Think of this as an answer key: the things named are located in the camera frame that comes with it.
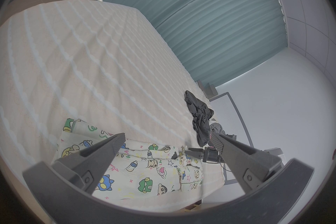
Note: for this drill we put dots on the grey bedside table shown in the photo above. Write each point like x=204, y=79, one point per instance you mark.
x=207, y=89

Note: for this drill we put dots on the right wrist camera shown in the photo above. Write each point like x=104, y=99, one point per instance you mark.
x=229, y=137

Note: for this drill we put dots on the bed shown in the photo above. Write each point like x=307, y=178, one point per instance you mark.
x=78, y=60

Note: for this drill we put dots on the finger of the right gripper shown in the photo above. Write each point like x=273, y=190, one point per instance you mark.
x=195, y=153

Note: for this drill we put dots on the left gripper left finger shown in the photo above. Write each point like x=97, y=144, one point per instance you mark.
x=73, y=169

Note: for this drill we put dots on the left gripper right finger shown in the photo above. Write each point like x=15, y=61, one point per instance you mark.
x=259, y=169

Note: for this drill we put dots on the white printed pyjama top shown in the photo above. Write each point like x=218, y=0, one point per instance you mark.
x=147, y=178

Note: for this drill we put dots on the grey garment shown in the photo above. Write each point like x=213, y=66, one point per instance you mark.
x=216, y=129

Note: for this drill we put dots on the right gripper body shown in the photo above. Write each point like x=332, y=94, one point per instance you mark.
x=211, y=155

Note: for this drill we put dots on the black garment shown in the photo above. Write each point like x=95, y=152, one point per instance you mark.
x=200, y=118

